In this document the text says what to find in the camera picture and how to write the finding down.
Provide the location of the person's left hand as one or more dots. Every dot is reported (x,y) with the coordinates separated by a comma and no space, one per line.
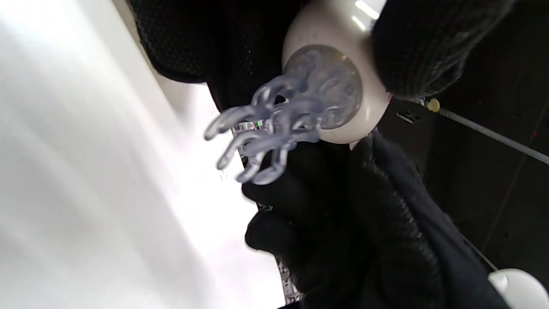
(214,43)

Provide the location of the person's right hand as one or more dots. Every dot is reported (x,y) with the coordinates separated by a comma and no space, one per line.
(364,240)

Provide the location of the white jellyfish mechanical toy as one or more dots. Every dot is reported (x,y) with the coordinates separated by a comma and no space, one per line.
(330,21)

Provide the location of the grey ceiling pipe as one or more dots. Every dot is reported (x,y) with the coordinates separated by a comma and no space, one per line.
(493,134)

